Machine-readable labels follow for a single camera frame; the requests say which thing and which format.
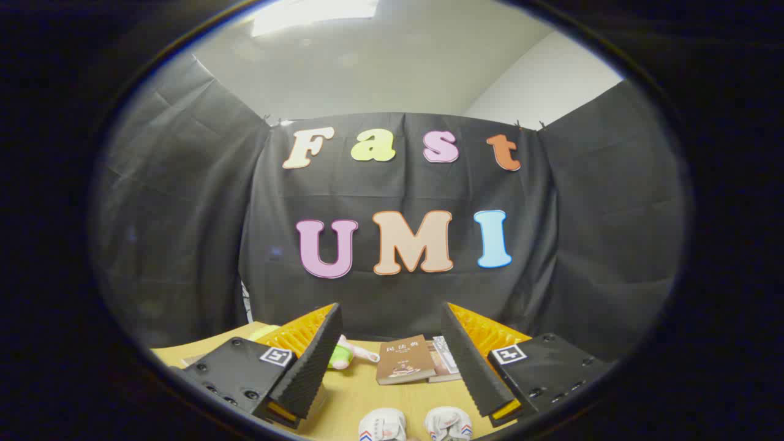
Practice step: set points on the white shoe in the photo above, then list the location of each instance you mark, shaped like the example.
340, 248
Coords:
383, 425
449, 424

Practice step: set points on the grey book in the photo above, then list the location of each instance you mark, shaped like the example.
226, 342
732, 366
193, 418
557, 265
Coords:
445, 361

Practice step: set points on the ceiling light panel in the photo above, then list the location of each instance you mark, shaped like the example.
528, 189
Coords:
315, 15

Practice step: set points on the brown book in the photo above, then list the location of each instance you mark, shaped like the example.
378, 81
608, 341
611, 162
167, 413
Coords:
404, 361

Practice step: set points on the black backdrop cloth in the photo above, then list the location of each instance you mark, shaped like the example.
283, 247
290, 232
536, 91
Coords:
404, 184

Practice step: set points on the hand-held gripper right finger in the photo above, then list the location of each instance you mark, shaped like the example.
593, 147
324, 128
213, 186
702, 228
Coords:
468, 361

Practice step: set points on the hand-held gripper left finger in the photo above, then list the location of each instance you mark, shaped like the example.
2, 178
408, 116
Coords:
312, 361

